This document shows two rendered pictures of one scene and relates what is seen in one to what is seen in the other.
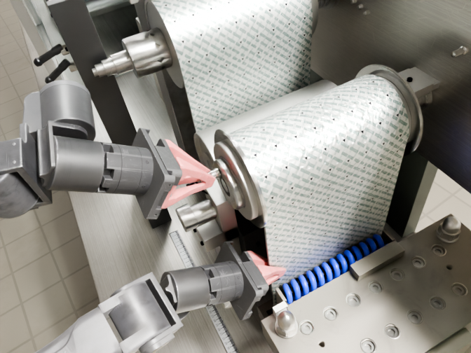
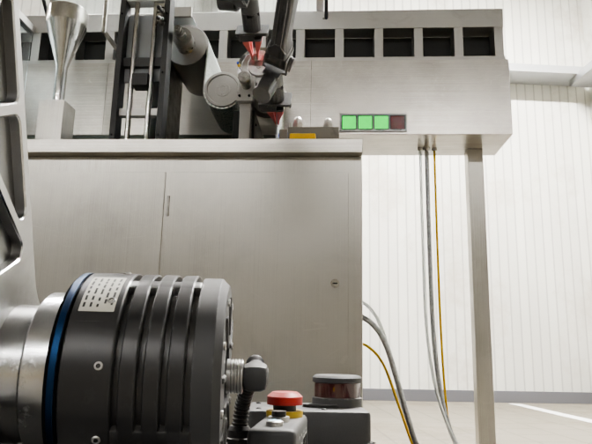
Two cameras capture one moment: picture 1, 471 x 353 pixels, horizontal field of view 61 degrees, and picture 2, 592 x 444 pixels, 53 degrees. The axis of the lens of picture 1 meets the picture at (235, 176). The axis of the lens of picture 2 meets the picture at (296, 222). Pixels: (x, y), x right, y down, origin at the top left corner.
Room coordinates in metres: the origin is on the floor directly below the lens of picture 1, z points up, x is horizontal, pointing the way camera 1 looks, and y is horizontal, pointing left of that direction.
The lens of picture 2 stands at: (-0.46, 1.59, 0.36)
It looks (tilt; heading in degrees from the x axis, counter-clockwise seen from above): 12 degrees up; 293
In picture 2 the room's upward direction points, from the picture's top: 1 degrees clockwise
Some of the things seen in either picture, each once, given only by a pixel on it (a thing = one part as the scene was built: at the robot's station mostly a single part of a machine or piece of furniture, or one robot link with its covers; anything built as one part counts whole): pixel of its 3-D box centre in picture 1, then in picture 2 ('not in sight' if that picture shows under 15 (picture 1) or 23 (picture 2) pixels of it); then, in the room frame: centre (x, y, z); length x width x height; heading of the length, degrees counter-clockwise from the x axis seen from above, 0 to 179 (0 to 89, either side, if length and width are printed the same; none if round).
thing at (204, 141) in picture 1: (273, 137); (229, 104); (0.52, -0.08, 1.17); 0.26 x 0.12 x 0.12; 110
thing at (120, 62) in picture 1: (111, 66); (179, 31); (0.58, 0.16, 1.33); 0.06 x 0.03 x 0.03; 110
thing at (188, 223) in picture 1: (186, 218); (244, 77); (0.38, 0.08, 1.18); 0.04 x 0.02 x 0.04; 20
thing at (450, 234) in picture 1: (451, 227); not in sight; (0.36, -0.35, 1.05); 0.04 x 0.04 x 0.04
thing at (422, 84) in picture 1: (411, 82); not in sight; (0.47, -0.28, 1.28); 0.06 x 0.05 x 0.02; 110
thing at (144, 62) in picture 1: (147, 53); (183, 40); (0.60, 0.10, 1.33); 0.06 x 0.06 x 0.06; 20
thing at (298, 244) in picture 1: (331, 230); (280, 122); (0.35, -0.14, 1.11); 0.23 x 0.01 x 0.18; 110
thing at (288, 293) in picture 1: (336, 267); not in sight; (0.33, -0.14, 1.03); 0.21 x 0.04 x 0.03; 110
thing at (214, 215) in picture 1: (221, 251); (245, 120); (0.39, 0.05, 1.05); 0.06 x 0.05 x 0.31; 110
